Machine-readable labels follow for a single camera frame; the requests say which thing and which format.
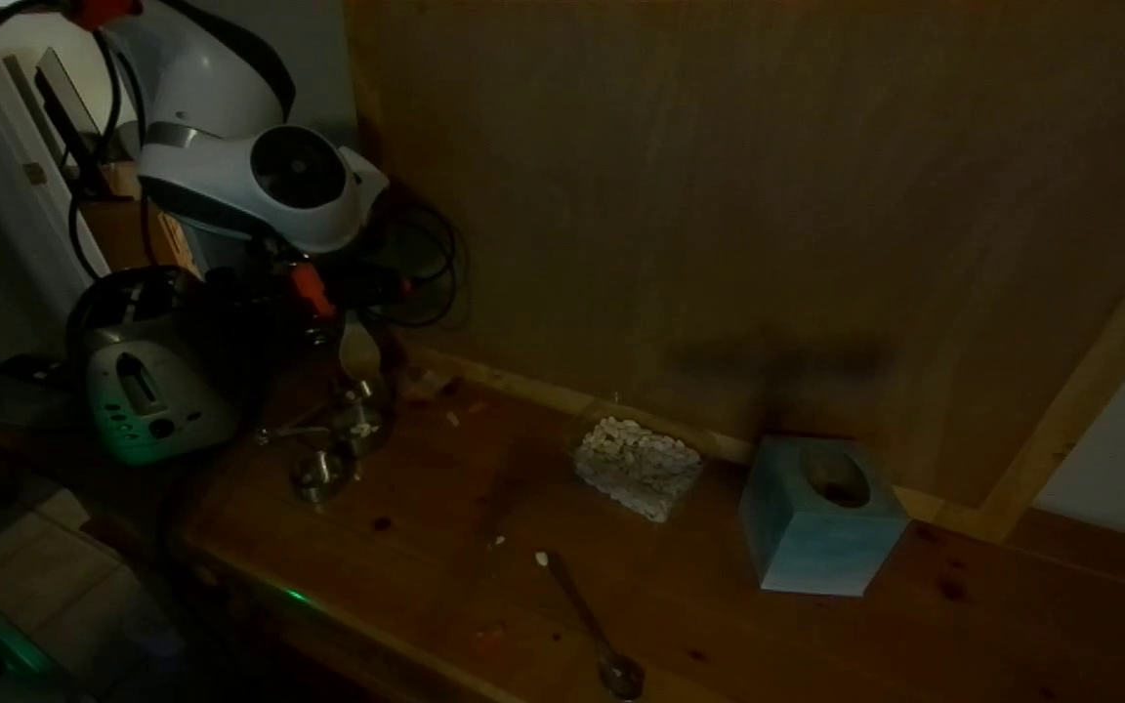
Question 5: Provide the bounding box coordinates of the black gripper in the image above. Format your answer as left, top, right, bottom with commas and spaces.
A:
326, 192, 464, 408

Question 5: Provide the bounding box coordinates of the wooden spoon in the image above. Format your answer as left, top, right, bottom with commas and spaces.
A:
326, 315, 400, 450

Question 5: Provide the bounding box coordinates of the small glass cup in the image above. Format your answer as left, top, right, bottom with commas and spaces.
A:
285, 433, 366, 515

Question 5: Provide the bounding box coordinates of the long metal spoon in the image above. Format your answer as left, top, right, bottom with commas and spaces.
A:
533, 548, 648, 703

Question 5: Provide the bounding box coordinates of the white speckled sponge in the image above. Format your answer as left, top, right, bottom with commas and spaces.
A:
572, 415, 706, 525

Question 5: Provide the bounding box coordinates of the large wooden board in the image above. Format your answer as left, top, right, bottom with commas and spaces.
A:
340, 0, 1125, 548

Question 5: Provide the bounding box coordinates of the blue tissue box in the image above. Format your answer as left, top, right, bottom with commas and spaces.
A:
734, 433, 915, 600

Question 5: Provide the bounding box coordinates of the orange cable connector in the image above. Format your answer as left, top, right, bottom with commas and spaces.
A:
285, 256, 340, 329

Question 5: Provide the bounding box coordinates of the orange cable strap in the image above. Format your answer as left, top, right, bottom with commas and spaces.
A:
66, 0, 143, 31

